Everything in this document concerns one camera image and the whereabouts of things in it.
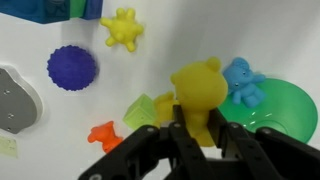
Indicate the blue elephant toy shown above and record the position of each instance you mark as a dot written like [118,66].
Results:
[243,80]

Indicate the pale yellow note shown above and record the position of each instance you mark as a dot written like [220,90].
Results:
[7,146]

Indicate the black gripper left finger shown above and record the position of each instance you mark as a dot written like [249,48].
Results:
[146,150]

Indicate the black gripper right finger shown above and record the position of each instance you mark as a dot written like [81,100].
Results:
[266,153]

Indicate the green translucent bowl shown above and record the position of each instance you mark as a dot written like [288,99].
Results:
[286,110]

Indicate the yellow spiky star toy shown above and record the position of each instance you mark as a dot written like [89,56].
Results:
[123,30]

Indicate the grey metal plate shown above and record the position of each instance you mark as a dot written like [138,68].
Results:
[16,100]

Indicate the orange rubber toy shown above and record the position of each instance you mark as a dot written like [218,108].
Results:
[105,135]

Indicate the blue block rotated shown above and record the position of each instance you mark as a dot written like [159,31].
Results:
[33,8]

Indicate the purple spiky ball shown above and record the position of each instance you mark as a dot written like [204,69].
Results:
[71,68]

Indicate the yellow bear toy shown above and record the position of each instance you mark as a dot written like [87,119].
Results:
[200,86]

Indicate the lime green cube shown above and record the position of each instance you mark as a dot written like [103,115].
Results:
[140,113]

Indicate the blue block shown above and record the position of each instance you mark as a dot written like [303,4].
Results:
[94,8]

